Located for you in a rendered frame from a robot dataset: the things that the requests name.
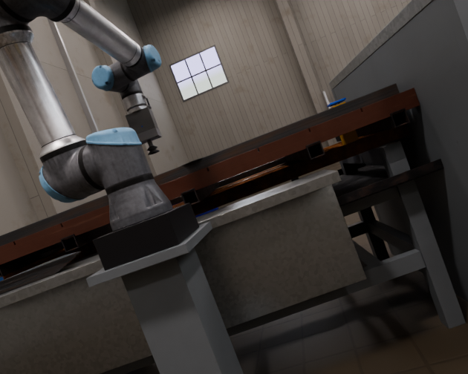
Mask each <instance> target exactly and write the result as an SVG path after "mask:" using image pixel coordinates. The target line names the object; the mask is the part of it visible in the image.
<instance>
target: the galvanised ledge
mask: <svg viewBox="0 0 468 374"><path fill-rule="evenodd" d="M339 181H341V178H340V175H339V172H338V171H334V170H325V169H324V170H321V171H318V172H316V173H314V174H310V175H308V176H306V177H303V178H300V179H298V180H294V181H292V182H290V183H286V184H284V185H282V186H279V187H276V188H273V189H271V190H268V191H265V192H263V193H261V194H257V195H255V196H252V197H249V198H247V199H245V200H241V201H239V202H237V203H233V204H231V205H228V206H225V207H223V208H221V209H217V210H215V211H211V212H210V213H207V214H204V215H201V216H199V217H196V219H197V221H198V225H201V224H204V223H207V222H209V221H210V223H211V225H212V229H214V228H216V227H219V226H222V225H224V224H227V223H230V222H233V221H234V220H238V219H240V218H243V217H246V216H248V215H251V214H254V213H256V212H258V211H262V210H265V209H268V208H270V207H272V206H276V205H278V204H280V203H283V202H286V201H289V200H292V199H294V198H296V197H300V196H302V195H304V194H307V193H310V192H312V191H316V190H318V189H321V188H324V187H326V186H329V185H332V184H334V183H338V182H339ZM102 268H103V265H102V262H101V260H100V257H99V255H95V256H93V257H90V258H87V259H84V260H81V261H79V262H77V263H73V264H71V265H69V266H66V267H63V269H60V271H59V272H56V274H55V275H51V276H49V277H47V278H43V279H41V280H38V281H36V282H33V283H30V284H28V285H25V286H22V287H19V288H18V289H14V290H12V291H9V292H6V293H4V294H1V295H0V308H2V307H4V306H7V305H10V304H13V303H15V302H17V301H21V300H23V299H25V298H29V297H31V296H34V295H37V294H39V293H42V292H45V291H48V290H49V289H53V288H55V287H58V286H61V285H63V284H66V283H69V282H71V281H75V280H77V279H79V278H83V277H85V276H87V275H90V274H93V273H95V272H97V271H99V270H101V269H102Z"/></svg>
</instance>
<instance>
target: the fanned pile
mask: <svg viewBox="0 0 468 374"><path fill-rule="evenodd" d="M80 252H81V251H80ZM80 252H75V253H71V254H67V255H63V256H61V257H58V258H55V259H53V260H49V261H48V262H45V263H43V264H40V265H38V266H35V267H33V268H31V269H28V270H26V271H24V272H21V273H19V274H17V275H14V276H12V277H10V278H7V279H4V280H2V281H0V295H1V294H4V293H6V292H9V291H12V290H14V289H18V288H19V287H22V286H25V285H28V284H30V283H33V282H36V281H39V280H41V279H43V278H47V277H49V276H51V275H55V274H56V272H59V271H60V269H63V266H67V263H70V261H71V260H73V258H75V257H77V255H79V253H80Z"/></svg>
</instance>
